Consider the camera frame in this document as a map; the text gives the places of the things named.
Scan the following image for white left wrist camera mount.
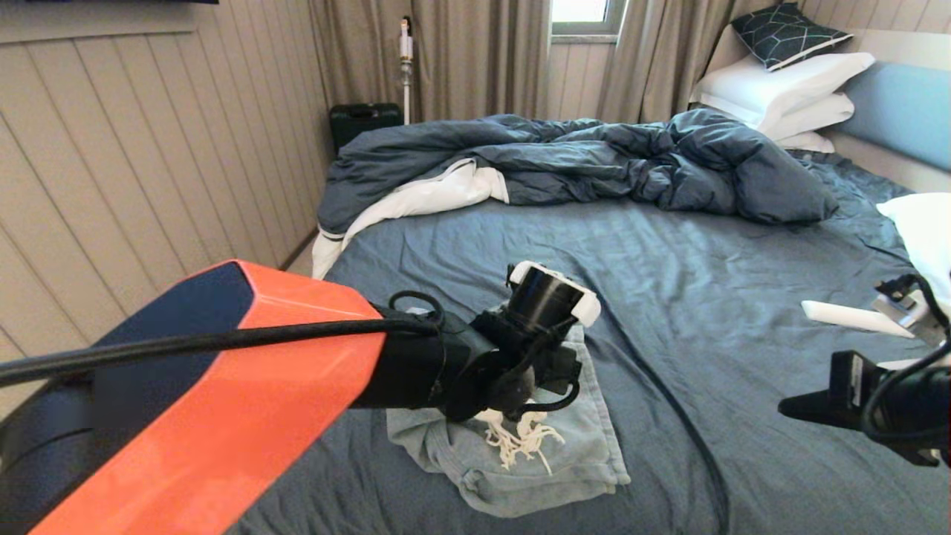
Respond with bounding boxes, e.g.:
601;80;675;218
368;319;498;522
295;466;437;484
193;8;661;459
507;260;601;329

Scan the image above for white remote control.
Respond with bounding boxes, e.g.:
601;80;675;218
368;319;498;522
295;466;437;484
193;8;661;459
801;300;916;340

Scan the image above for dark patterned cushion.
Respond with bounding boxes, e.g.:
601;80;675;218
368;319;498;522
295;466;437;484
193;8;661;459
732;4;855;73

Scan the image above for window with grey frame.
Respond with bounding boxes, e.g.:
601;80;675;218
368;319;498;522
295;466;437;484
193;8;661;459
551;0;626;38

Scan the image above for blue headboard cushion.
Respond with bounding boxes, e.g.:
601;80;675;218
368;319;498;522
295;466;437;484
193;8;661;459
836;62;951;173

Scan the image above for light blue denim shorts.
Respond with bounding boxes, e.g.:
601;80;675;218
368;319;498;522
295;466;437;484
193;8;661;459
386;323;632;519

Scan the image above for blue bed sheet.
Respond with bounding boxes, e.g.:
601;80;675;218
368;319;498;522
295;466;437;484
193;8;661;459
223;149;951;535

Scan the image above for white stick vacuum cleaner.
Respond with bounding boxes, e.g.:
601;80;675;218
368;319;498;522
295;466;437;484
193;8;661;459
400;16;415;126

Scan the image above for black hard case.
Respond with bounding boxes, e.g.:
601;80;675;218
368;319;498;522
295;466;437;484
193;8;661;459
330;103;404;157

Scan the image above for beige curtain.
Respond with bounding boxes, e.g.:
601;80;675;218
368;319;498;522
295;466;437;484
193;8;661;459
308;0;552;123
594;0;781;126

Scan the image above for dark blue crumpled duvet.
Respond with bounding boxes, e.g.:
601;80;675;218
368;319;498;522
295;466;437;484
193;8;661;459
312;108;840;279

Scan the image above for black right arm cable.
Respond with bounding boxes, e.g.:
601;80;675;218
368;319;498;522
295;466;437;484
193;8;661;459
862;273;951;443

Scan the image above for white pillow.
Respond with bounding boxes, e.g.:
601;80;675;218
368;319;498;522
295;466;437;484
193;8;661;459
758;93;857;142
689;52;877;131
776;132;837;155
877;193;951;305

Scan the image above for beige headboard panel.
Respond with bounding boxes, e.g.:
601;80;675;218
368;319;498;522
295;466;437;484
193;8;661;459
706;26;951;194

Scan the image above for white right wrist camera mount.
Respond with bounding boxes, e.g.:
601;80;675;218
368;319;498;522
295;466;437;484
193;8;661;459
872;286;951;371

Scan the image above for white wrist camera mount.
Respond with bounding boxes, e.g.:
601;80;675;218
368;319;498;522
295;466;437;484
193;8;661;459
872;286;951;371
507;260;601;329

